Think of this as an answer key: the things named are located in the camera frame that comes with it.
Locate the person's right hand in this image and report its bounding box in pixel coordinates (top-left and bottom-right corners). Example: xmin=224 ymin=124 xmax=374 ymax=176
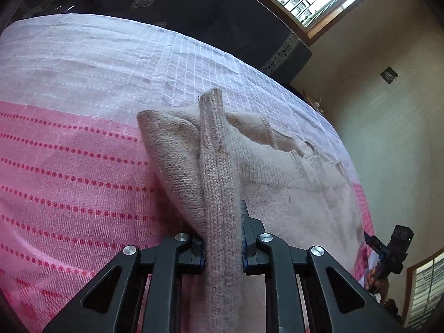
xmin=364 ymin=264 xmax=391 ymax=298

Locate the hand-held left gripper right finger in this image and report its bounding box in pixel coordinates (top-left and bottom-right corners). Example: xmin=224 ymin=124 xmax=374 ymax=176
xmin=239 ymin=200 xmax=403 ymax=333

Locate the beige knitted sweater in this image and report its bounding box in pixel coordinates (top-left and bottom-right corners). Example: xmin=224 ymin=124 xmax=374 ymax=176
xmin=136 ymin=88 xmax=367 ymax=333

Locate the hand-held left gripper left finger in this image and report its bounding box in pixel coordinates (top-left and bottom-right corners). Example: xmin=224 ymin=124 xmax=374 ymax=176
xmin=42 ymin=232 xmax=206 ymax=333

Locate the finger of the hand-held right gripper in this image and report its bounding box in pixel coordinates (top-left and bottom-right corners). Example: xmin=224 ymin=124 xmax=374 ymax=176
xmin=364 ymin=234 xmax=390 ymax=261

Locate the pink and white checked blanket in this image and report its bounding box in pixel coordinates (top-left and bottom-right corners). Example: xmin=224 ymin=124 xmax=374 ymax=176
xmin=0 ymin=13 xmax=377 ymax=333

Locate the small slatted window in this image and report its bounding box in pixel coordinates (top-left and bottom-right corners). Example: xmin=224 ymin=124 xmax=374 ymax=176
xmin=406 ymin=255 xmax=444 ymax=327

